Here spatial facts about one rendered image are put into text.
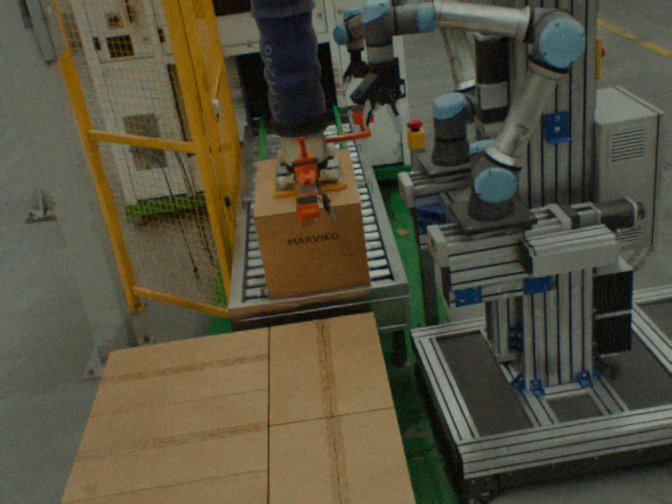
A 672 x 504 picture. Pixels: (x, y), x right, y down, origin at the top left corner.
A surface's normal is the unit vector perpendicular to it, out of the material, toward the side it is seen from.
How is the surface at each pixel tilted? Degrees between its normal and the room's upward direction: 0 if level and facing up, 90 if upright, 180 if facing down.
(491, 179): 97
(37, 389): 0
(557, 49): 83
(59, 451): 0
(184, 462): 0
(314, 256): 90
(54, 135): 89
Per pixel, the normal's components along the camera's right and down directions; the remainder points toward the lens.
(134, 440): -0.13, -0.88
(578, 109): 0.13, 0.44
